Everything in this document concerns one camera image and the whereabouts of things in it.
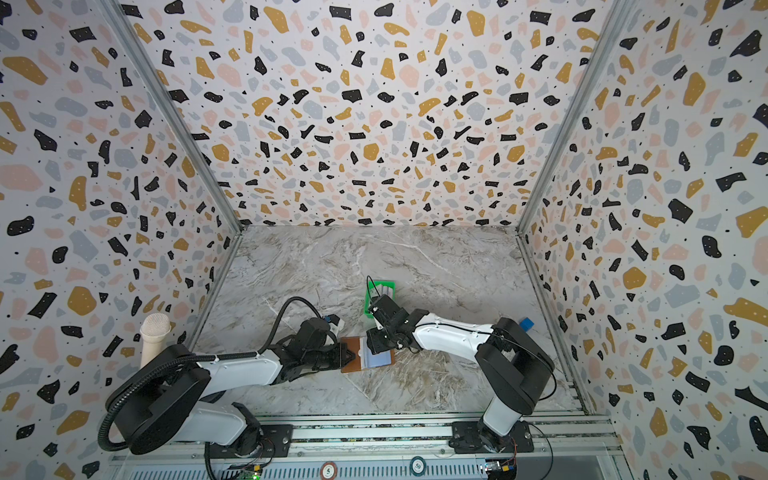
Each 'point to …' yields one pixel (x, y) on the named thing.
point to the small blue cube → (526, 324)
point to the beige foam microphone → (153, 332)
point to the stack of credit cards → (381, 290)
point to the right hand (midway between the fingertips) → (371, 338)
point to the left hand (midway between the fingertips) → (362, 353)
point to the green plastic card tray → (370, 286)
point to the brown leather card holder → (364, 358)
